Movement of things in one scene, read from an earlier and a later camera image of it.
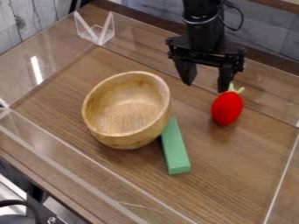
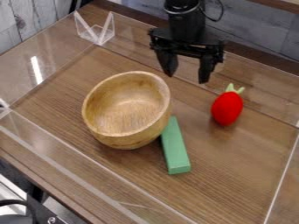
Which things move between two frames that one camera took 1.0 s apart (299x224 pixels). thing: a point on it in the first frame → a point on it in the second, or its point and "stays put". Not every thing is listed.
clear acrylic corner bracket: x=96 y=33 stays put
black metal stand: x=35 y=195 stays put
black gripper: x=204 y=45 → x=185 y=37
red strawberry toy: x=227 y=106 stays put
